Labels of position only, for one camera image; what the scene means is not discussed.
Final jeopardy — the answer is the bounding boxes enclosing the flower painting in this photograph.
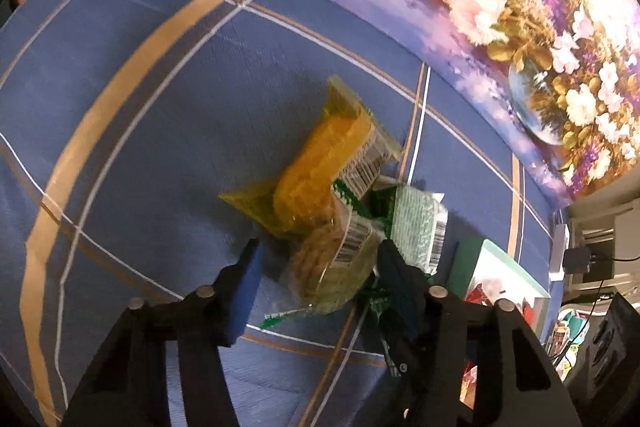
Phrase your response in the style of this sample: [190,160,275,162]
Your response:
[315,0,640,210]

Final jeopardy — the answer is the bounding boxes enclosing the white shelf unit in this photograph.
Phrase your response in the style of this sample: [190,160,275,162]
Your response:
[550,179,640,303]

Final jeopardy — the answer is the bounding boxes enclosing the green and white patterned packet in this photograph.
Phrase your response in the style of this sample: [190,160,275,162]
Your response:
[370,184,449,278]

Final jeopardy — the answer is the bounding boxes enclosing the clear cracker packet green ends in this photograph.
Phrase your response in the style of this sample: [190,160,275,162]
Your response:
[262,179,388,328]

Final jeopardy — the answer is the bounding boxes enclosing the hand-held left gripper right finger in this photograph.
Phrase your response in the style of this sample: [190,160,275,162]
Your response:
[375,238,583,427]

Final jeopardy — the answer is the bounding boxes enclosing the small red patterned packet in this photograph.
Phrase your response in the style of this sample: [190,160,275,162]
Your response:
[465,284,502,306]

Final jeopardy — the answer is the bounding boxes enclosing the black power adapter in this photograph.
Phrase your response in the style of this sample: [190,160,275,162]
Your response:
[562,247,593,275]

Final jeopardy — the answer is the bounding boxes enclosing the white box with green rim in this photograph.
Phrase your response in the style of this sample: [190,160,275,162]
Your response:
[447,238,551,408]

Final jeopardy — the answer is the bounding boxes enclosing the yellow transparent snack packet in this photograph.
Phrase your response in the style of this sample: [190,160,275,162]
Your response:
[218,76,403,238]

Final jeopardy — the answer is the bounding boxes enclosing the blue plaid tablecloth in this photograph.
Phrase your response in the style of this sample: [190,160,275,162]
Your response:
[0,0,566,427]

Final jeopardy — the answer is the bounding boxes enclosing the black device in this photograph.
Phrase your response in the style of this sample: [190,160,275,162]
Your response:
[565,292,640,413]

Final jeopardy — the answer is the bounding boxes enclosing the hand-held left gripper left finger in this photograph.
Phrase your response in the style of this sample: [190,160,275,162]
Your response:
[60,237,262,427]

